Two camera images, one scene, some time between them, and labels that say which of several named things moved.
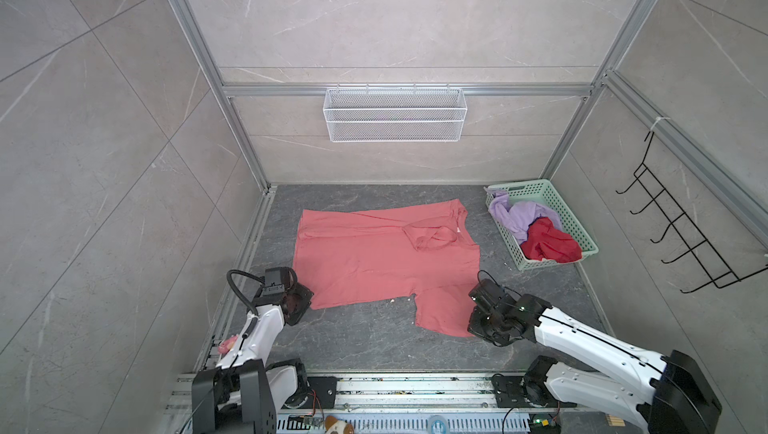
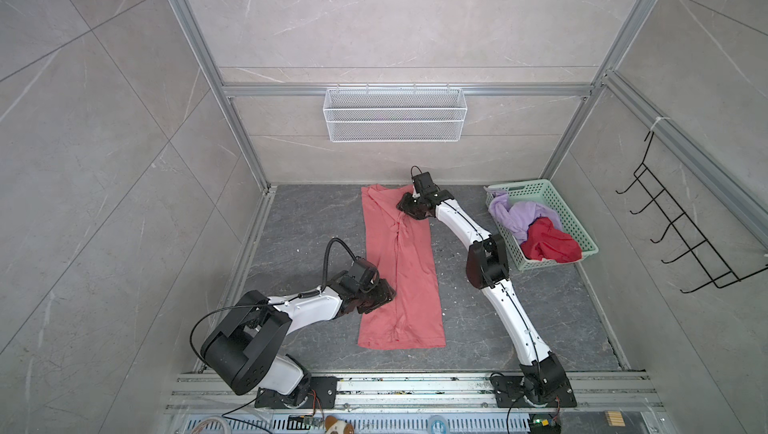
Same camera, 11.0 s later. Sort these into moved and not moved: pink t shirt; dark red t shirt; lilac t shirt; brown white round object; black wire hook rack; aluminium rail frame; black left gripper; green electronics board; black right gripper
Moved: pink t shirt; black left gripper; black right gripper
Not moved: aluminium rail frame; green electronics board; black wire hook rack; brown white round object; lilac t shirt; dark red t shirt
